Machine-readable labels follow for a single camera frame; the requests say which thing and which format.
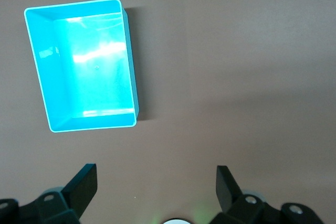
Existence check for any brown table mat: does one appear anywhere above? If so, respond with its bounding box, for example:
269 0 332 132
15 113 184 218
0 0 336 224

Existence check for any teal plastic storage bin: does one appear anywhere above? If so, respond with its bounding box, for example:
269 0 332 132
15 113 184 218
24 0 141 133

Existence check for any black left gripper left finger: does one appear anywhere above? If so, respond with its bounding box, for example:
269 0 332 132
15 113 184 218
0 163 98 224

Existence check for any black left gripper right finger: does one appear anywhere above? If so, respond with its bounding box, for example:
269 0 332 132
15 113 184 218
209 165 322 224

